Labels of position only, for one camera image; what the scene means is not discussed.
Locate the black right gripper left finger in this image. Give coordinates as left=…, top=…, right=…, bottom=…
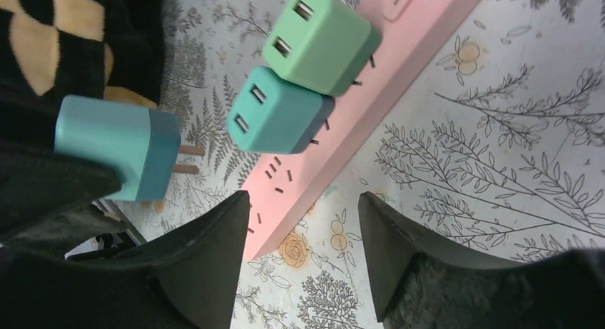
left=69, top=191, right=250, bottom=328

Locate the black floral plush blanket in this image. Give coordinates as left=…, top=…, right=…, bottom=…
left=1, top=0, right=165, bottom=148

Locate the teal USB charger plug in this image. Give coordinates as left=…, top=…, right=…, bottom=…
left=225, top=66, right=335, bottom=154

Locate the floral patterned table mat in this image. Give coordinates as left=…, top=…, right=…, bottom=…
left=118, top=0, right=604, bottom=328

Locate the pink power strip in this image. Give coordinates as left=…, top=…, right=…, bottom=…
left=243, top=0, right=480, bottom=261

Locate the light green USB charger plug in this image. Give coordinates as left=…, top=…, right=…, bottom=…
left=262, top=0, right=382, bottom=96

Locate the blue-teal USB charger plug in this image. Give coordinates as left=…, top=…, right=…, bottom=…
left=54, top=95, right=205, bottom=201

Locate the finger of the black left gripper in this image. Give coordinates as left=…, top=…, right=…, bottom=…
left=1, top=141, right=121, bottom=238

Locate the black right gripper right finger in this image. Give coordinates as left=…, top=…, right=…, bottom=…
left=358, top=192, right=567, bottom=328

